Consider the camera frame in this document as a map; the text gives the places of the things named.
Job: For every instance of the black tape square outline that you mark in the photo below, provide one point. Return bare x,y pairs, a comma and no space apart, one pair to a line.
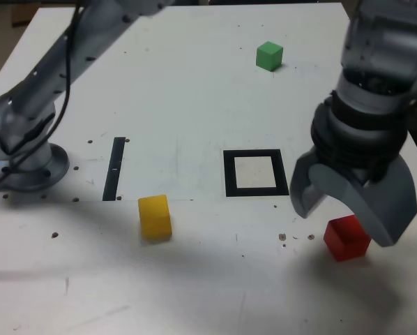
229,174

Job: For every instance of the yellow cube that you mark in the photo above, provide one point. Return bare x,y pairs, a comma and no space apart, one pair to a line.
154,220

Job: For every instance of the green cube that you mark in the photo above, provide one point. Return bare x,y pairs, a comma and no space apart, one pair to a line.
268,57

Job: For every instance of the black tape strip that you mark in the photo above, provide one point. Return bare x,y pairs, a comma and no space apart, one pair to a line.
111,181

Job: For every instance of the red cube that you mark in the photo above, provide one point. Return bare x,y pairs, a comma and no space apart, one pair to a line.
341,244

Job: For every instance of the brown cardboard box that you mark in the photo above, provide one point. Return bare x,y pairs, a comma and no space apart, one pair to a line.
20,15

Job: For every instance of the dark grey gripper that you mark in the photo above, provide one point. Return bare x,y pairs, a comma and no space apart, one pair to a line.
348,171

